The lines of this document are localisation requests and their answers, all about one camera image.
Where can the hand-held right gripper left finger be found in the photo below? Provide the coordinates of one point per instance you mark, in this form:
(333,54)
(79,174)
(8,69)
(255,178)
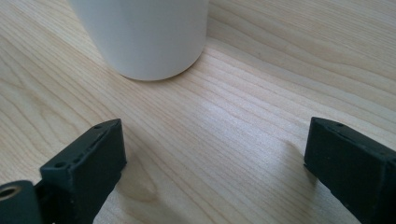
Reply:
(84,168)

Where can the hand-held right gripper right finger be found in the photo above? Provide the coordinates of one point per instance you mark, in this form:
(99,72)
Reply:
(355,165)

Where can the cream tumbler with red lid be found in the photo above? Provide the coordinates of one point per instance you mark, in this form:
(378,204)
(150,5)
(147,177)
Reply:
(146,34)

